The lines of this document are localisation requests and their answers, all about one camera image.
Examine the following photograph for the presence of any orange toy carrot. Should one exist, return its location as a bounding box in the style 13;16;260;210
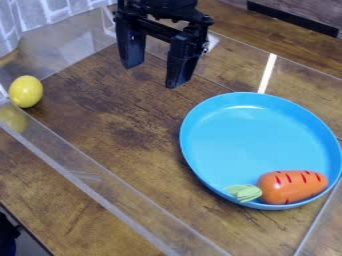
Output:
224;170;328;205

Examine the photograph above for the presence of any yellow toy lemon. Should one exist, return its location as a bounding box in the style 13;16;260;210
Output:
8;75;42;108

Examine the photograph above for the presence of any dark baseboard strip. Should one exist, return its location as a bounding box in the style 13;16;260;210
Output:
247;0;339;38

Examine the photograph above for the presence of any blue plastic tray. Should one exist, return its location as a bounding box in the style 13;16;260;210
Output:
179;92;342;202

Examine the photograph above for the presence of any clear acrylic enclosure wall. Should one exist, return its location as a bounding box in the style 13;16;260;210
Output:
0;0;342;256

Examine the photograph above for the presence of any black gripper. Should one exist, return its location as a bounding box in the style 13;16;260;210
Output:
114;0;213;89

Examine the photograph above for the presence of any grey patterned curtain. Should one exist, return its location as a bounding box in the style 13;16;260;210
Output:
0;0;117;58

